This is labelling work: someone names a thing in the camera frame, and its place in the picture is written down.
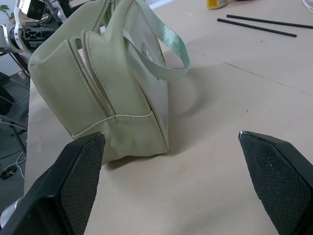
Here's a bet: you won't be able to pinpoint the thin black stick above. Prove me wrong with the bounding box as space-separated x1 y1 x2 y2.
226 14 313 29
217 18 298 38

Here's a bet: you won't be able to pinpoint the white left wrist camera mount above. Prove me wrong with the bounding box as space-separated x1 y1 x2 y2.
13 0 47 53

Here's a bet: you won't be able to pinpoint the green plant leaves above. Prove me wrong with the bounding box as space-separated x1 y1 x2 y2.
0 4 16 22

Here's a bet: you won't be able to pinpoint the yellow printed drink can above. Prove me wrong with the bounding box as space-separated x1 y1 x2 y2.
206 0 236 10

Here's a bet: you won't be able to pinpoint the green transparent toiletry bag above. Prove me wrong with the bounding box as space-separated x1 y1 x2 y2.
28 0 191 164

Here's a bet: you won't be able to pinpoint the grey metal stand leg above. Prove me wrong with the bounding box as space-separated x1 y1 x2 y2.
0 114 28 154

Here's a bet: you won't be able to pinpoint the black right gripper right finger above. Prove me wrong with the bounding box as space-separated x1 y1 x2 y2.
238 130 313 235

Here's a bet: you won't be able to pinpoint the black equipment box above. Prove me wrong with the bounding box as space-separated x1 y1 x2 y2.
0 72 15 116

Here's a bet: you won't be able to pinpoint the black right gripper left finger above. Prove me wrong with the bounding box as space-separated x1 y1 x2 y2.
0 131 107 235

